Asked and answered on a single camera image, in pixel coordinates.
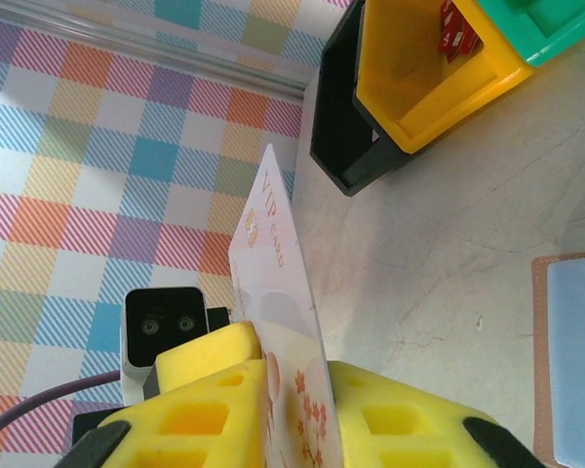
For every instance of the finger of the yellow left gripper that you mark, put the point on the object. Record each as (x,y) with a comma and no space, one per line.
(209,348)

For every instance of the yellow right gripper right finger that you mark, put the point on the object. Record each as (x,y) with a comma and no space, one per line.
(409,429)

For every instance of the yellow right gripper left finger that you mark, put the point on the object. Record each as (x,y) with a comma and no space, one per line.
(190,424)

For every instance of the white floral VIP card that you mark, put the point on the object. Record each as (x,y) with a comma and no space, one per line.
(273,253)

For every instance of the red VIP credit card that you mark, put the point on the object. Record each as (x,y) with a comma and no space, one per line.
(448,22)

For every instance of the black plastic bin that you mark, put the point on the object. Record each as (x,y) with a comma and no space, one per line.
(331,122)

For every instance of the yellow plastic bin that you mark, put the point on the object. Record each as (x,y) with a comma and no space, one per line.
(468,92)

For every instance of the green plastic bin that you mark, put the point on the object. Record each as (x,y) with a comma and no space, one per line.
(565,34)

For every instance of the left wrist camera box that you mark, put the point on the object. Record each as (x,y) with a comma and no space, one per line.
(163,326)

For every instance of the aluminium frame post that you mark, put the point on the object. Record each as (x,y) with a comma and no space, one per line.
(175,61)

